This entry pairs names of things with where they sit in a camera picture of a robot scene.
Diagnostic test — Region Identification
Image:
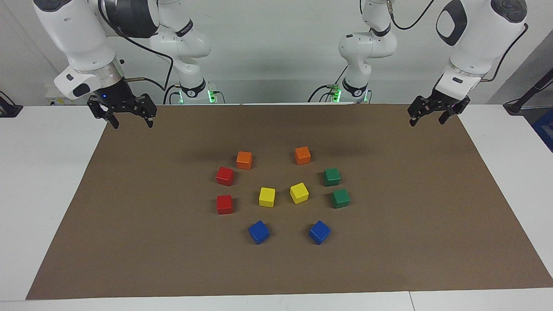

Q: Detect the yellow wooden cube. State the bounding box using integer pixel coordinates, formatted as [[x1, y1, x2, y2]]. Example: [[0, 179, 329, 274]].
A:
[[259, 187, 276, 208], [289, 182, 310, 204]]

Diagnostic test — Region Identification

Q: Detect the blue crate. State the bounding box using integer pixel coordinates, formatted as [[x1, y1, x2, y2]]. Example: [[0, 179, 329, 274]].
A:
[[532, 108, 553, 152]]

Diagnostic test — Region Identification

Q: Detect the black stand with base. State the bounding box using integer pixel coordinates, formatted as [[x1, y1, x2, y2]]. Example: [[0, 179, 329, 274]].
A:
[[503, 68, 553, 115]]

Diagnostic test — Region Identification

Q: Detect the red wooden cube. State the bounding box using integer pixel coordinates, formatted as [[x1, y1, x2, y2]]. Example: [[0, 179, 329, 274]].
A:
[[216, 167, 235, 187], [216, 195, 234, 215]]

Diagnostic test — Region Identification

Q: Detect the black left base cable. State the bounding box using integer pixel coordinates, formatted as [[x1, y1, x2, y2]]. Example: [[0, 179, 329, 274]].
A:
[[308, 65, 348, 103]]

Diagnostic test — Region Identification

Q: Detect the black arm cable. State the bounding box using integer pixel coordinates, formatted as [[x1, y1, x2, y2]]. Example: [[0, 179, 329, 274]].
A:
[[97, 0, 174, 91], [387, 0, 530, 83]]

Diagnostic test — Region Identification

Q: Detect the blue wooden cube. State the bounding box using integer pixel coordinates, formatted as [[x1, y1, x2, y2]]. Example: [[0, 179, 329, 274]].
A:
[[248, 220, 270, 245], [308, 220, 331, 245]]

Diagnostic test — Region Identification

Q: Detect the brown paper table mat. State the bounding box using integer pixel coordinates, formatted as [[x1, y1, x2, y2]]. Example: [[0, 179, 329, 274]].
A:
[[26, 104, 553, 300]]

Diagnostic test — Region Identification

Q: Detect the black clamp mount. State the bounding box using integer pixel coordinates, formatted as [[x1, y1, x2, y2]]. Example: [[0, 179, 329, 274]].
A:
[[0, 91, 23, 118]]

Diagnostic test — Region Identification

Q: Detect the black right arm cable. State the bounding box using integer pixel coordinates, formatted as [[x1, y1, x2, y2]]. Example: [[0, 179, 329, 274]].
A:
[[97, 0, 174, 91]]

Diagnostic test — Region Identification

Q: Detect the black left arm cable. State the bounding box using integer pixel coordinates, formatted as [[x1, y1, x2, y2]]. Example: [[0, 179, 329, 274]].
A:
[[387, 0, 530, 83]]

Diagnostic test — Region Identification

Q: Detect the black right base cable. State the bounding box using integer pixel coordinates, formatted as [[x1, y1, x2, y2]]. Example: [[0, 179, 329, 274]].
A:
[[163, 83, 182, 105]]

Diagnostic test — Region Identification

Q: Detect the black base cable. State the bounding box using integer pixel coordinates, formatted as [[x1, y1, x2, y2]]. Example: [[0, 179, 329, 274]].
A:
[[163, 83, 182, 105], [308, 65, 348, 103]]

